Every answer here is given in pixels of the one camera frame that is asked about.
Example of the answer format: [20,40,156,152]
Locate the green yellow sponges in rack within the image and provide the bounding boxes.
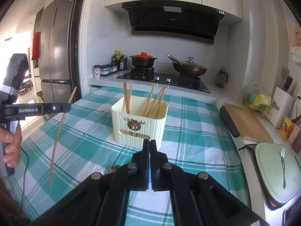
[244,92,280,116]

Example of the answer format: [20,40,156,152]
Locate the black range hood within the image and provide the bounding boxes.
[122,0,224,44]

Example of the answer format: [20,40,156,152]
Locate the chopstick in holder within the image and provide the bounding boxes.
[123,81,133,114]
[143,84,166,117]

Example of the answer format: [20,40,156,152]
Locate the white knife block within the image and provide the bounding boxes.
[266,67,296,129]

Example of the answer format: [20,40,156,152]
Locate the chopstick in holder left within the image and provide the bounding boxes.
[123,81,133,114]

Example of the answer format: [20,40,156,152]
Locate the spice shaker jar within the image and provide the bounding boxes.
[93,65,100,79]

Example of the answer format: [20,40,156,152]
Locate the black pot orange lid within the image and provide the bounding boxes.
[131,52,157,68]

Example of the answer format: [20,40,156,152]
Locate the person's left hand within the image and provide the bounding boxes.
[1,124,22,168]

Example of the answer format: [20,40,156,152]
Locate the cream ribbed utensil holder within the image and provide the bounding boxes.
[111,96,168,149]

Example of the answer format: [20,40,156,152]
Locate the black gas stove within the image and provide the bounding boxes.
[117,67,211,93]

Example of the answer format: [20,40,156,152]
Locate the teal white checked tablecloth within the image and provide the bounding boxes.
[5,87,251,220]

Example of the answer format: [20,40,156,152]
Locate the chopstick in holder right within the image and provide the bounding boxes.
[143,84,166,117]

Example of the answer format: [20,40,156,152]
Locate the steel refrigerator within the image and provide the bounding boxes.
[38,0,78,103]

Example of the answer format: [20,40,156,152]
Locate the steel fork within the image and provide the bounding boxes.
[280,147,287,189]

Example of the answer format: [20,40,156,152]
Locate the green tray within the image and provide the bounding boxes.
[254,142,300,206]

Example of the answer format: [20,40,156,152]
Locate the large steel spoon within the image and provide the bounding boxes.
[105,165,120,174]

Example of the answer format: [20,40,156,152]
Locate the curved wooden chopstick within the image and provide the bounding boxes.
[48,86,78,189]

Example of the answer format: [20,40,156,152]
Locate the sauce bottles group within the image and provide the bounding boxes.
[112,49,128,71]

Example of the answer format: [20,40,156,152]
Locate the wooden cutting board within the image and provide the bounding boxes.
[219,103,274,143]

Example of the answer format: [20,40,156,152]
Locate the dark wok pan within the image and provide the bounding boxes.
[167,55,207,76]

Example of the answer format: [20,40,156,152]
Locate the dark glass jar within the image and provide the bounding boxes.
[215,68,228,88]

